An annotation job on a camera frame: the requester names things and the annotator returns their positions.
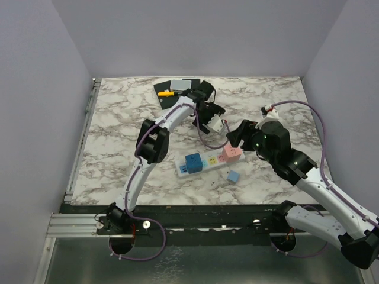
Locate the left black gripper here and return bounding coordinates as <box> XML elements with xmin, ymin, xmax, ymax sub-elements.
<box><xmin>192</xmin><ymin>102</ymin><xmax>224</xmax><ymax>134</ymax></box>

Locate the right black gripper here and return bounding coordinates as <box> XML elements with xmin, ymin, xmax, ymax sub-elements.
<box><xmin>227</xmin><ymin>118</ymin><xmax>277</xmax><ymax>165</ymax></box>

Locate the pink cube socket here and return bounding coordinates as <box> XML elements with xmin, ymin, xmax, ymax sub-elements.
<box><xmin>222</xmin><ymin>144</ymin><xmax>242</xmax><ymax>163</ymax></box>

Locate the white multicolour power strip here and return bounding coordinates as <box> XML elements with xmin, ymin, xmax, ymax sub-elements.
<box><xmin>174</xmin><ymin>149</ymin><xmax>245</xmax><ymax>178</ymax></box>

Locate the light blue plug adapter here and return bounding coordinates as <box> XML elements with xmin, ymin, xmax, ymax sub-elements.
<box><xmin>227</xmin><ymin>170</ymin><xmax>240</xmax><ymax>184</ymax></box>

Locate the dark blue cube socket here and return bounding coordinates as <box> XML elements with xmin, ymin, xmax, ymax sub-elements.
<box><xmin>185</xmin><ymin>153</ymin><xmax>203</xmax><ymax>174</ymax></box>

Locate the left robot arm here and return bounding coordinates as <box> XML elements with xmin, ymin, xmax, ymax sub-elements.
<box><xmin>105</xmin><ymin>81</ymin><xmax>225</xmax><ymax>234</ymax></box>

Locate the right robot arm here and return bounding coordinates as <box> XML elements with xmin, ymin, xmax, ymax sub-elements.
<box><xmin>226</xmin><ymin>120</ymin><xmax>378</xmax><ymax>269</ymax></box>

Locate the grey white box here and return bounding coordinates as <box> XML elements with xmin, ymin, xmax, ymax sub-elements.
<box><xmin>169</xmin><ymin>79</ymin><xmax>192</xmax><ymax>93</ymax></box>

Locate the black foam mat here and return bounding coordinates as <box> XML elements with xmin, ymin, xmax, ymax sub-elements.
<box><xmin>153</xmin><ymin>78</ymin><xmax>202</xmax><ymax>111</ymax></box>

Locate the yellow utility knife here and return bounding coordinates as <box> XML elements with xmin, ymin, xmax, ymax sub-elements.
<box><xmin>157</xmin><ymin>92</ymin><xmax>176</xmax><ymax>98</ymax></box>

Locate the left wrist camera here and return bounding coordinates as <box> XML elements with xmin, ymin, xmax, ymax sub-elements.
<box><xmin>206</xmin><ymin>115</ymin><xmax>227</xmax><ymax>134</ymax></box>

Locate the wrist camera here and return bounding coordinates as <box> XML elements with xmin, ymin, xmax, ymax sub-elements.
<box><xmin>255</xmin><ymin>105</ymin><xmax>280</xmax><ymax>129</ymax></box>
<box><xmin>206</xmin><ymin>115</ymin><xmax>227</xmax><ymax>134</ymax></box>

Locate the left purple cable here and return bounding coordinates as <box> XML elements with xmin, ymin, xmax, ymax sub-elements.
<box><xmin>109</xmin><ymin>102</ymin><xmax>232</xmax><ymax>262</ymax></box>

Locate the purple cable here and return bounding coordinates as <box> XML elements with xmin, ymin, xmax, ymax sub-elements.
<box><xmin>109</xmin><ymin>102</ymin><xmax>232</xmax><ymax>262</ymax></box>
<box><xmin>266</xmin><ymin>100</ymin><xmax>379</xmax><ymax>258</ymax></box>

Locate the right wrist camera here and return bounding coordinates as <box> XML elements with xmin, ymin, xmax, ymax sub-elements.
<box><xmin>255</xmin><ymin>105</ymin><xmax>280</xmax><ymax>129</ymax></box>

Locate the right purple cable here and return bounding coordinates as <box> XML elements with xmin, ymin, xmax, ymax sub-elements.
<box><xmin>266</xmin><ymin>100</ymin><xmax>379</xmax><ymax>258</ymax></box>

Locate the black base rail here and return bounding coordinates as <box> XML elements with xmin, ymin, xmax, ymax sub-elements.
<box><xmin>59</xmin><ymin>202</ymin><xmax>309</xmax><ymax>248</ymax></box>

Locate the aluminium frame rail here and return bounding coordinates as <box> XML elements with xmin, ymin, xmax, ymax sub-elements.
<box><xmin>46</xmin><ymin>211</ymin><xmax>311</xmax><ymax>237</ymax></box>

